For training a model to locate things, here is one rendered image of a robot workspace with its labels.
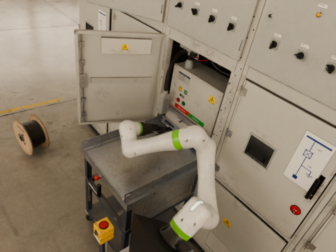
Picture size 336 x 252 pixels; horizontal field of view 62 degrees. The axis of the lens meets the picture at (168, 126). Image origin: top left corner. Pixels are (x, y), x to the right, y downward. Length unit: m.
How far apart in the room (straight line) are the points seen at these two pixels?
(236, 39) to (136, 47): 0.74
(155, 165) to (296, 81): 1.05
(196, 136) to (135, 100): 0.91
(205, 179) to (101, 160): 0.75
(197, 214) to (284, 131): 0.62
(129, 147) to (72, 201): 1.28
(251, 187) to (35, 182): 2.07
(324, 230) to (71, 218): 1.96
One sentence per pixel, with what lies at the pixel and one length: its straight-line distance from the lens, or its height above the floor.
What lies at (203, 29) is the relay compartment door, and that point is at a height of 1.73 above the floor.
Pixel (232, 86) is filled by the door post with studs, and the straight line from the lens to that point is 1.70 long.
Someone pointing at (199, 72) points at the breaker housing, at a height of 1.39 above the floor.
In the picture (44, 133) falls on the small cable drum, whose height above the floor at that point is 0.25.
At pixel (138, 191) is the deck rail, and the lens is 1.73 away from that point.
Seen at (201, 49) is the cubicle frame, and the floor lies 1.60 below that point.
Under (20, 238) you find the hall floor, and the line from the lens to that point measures 2.69.
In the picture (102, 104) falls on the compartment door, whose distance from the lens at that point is 2.24.
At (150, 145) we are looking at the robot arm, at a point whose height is 1.16.
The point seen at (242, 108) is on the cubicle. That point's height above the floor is 1.41.
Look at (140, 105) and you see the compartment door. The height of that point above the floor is 0.98.
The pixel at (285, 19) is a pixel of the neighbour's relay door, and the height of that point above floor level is 1.93.
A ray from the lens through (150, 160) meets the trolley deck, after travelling 1.98.
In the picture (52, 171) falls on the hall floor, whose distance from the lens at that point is 3.12.
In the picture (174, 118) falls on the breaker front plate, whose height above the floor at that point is 0.96.
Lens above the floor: 2.19
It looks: 35 degrees down
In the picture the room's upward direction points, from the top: 10 degrees clockwise
